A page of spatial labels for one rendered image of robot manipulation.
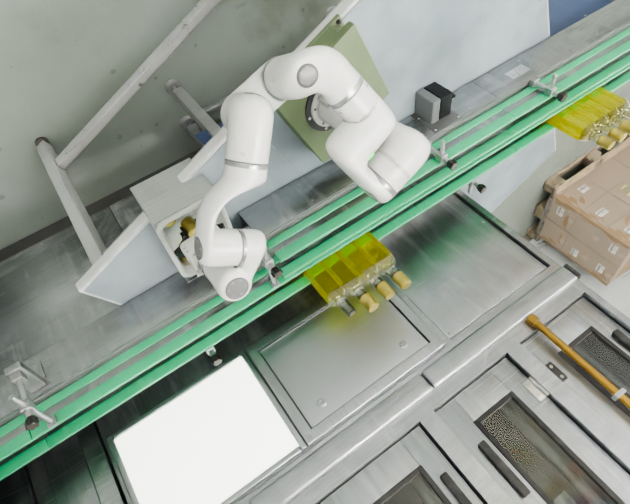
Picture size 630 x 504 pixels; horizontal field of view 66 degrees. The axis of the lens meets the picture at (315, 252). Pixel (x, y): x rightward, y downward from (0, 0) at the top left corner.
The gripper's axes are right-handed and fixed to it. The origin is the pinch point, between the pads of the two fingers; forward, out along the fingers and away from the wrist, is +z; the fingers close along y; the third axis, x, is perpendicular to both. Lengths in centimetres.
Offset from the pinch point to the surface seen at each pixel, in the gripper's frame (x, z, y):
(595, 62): -20, -5, 142
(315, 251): -23.4, -4.3, 26.2
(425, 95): -4, 7, 80
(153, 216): 7.5, 2.0, -6.2
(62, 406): -23, -2, -49
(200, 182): 7.9, 4.7, 7.7
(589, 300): -61, -47, 87
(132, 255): -3.7, 10.7, -15.9
